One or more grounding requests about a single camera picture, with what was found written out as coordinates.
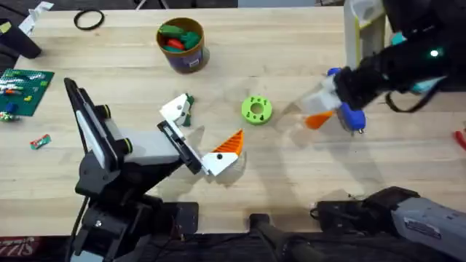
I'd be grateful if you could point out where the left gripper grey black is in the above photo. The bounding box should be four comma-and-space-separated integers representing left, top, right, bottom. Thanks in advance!
94, 93, 245, 178

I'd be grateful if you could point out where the green toy vegetable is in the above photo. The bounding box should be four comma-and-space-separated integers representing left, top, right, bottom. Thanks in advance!
183, 93, 196, 128

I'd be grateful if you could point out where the orange ribbed wedge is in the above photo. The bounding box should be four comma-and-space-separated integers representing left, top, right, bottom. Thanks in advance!
304, 110, 335, 130

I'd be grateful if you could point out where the green disc with holes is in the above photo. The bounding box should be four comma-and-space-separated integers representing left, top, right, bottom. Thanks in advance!
240, 95, 274, 127

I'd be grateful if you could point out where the right wrist upright flat plate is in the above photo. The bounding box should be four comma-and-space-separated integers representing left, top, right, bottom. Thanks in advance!
343, 0, 387, 71

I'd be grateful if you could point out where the wrist upright flat plate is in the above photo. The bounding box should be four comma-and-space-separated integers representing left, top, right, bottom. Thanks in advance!
343, 0, 387, 71
63, 77, 122, 172

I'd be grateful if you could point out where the left wrist upright flat plate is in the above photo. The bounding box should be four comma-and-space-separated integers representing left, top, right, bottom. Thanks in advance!
63, 77, 122, 172

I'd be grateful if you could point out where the black pole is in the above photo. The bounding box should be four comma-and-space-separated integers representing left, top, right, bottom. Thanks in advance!
248, 213, 321, 262

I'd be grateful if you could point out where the red green toy block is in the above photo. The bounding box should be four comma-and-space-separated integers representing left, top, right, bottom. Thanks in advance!
29, 133, 52, 151

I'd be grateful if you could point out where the green board with toy blocks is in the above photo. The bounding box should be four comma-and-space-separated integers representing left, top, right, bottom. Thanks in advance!
0, 68, 56, 118

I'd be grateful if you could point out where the black bulky object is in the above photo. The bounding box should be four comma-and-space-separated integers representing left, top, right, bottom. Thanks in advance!
0, 17, 43, 61

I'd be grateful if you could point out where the white paper strip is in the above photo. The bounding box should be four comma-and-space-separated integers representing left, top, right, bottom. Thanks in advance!
17, 1, 55, 36

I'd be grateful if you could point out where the red printed sticker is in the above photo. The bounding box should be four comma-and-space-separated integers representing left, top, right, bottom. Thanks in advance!
0, 236, 47, 258

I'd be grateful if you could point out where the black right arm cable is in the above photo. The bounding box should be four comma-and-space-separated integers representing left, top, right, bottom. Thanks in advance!
384, 77, 440, 114

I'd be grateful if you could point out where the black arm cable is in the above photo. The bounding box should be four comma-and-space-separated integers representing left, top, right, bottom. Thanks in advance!
64, 195, 90, 262
384, 77, 440, 114

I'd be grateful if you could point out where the black rail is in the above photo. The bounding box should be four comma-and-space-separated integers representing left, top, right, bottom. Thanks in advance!
47, 231, 466, 262

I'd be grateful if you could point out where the red handled tool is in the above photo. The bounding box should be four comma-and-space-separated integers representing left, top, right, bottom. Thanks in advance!
452, 128, 466, 152

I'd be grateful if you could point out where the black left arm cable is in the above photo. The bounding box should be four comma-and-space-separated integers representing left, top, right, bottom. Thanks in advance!
64, 195, 90, 262

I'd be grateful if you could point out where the thin black ring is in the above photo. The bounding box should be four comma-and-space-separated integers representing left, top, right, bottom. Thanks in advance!
73, 8, 106, 31

